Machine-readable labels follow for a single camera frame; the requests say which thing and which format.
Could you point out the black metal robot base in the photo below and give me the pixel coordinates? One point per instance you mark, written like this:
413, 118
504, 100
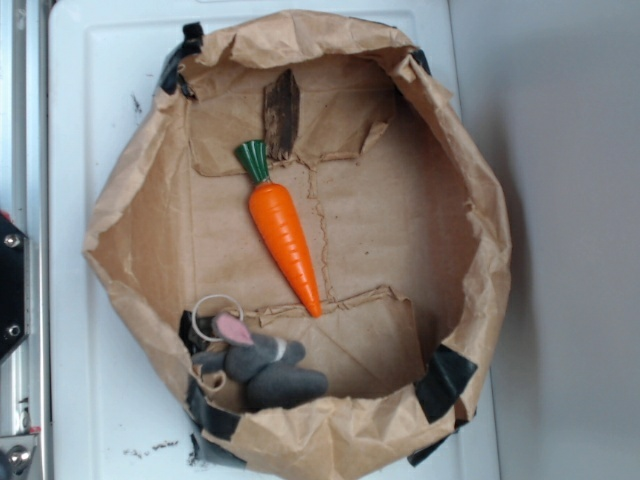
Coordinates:
12, 287

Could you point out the orange plastic toy carrot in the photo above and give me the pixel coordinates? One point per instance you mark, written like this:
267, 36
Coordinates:
274, 213

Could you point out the brown paper bag tray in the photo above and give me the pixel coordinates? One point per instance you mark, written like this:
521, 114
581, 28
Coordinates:
406, 224

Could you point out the grey plush toy rabbit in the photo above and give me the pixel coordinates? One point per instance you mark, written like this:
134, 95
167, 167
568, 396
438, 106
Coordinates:
267, 366

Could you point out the white plastic tray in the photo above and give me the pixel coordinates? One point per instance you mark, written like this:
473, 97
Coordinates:
114, 417

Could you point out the aluminium frame rail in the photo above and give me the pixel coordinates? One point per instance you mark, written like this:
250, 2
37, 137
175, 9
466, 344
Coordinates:
26, 451

